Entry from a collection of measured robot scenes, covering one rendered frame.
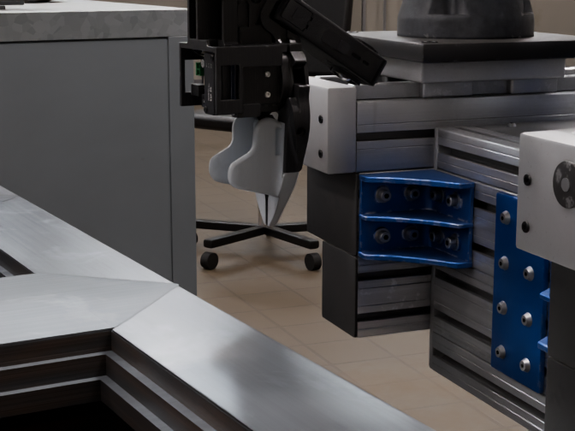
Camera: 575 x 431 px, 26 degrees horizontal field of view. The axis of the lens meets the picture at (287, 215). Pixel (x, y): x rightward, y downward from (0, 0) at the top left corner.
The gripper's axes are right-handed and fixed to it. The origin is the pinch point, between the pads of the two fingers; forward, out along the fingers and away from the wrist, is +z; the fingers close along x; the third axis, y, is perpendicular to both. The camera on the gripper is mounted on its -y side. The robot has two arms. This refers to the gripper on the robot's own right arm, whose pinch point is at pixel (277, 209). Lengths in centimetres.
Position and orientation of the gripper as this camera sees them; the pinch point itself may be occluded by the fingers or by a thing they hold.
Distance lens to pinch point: 103.5
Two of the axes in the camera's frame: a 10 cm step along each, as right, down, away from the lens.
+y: -8.8, 0.9, -4.7
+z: 0.0, 9.8, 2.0
